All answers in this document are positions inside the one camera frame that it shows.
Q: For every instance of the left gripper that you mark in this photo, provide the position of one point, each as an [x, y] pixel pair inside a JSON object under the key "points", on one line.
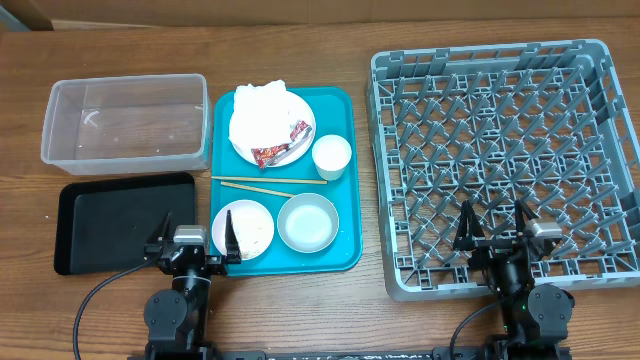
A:
{"points": [[219, 263]]}

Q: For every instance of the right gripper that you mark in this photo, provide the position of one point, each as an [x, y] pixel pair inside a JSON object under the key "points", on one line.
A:
{"points": [[490, 249]]}

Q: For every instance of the small pink bowl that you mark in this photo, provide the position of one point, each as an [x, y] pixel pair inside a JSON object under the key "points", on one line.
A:
{"points": [[253, 227]]}

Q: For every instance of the wooden chopstick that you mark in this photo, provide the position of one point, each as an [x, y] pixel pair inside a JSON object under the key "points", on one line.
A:
{"points": [[269, 180], [256, 189]]}

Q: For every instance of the grey-white bowl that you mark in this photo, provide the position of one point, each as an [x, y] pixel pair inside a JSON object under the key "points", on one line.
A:
{"points": [[308, 223]]}

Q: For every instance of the red snack wrapper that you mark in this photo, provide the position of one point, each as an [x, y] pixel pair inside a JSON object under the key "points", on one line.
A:
{"points": [[266, 157]]}

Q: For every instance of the white napkin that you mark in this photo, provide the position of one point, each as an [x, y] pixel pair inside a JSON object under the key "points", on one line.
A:
{"points": [[260, 117]]}

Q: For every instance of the white cup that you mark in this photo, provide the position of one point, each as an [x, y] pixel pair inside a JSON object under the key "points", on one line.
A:
{"points": [[331, 154]]}

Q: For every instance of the large white plate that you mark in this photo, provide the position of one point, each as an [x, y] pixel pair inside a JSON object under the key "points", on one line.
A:
{"points": [[299, 110]]}

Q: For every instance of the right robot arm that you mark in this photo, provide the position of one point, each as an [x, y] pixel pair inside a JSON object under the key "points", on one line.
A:
{"points": [[535, 317]]}

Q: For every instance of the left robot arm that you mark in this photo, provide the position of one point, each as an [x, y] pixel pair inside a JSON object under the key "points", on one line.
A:
{"points": [[177, 317]]}

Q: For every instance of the black food waste tray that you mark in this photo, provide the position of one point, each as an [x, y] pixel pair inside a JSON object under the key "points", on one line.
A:
{"points": [[102, 226]]}

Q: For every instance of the grey dishwasher rack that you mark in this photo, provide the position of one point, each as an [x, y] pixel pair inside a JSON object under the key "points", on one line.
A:
{"points": [[542, 122]]}

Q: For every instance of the clear plastic waste bin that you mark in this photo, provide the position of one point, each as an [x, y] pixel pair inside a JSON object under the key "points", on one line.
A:
{"points": [[128, 124]]}

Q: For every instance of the teal serving tray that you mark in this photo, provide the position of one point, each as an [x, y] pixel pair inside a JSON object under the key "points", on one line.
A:
{"points": [[279, 259]]}

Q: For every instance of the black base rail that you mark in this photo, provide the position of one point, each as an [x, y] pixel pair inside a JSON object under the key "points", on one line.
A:
{"points": [[437, 353]]}

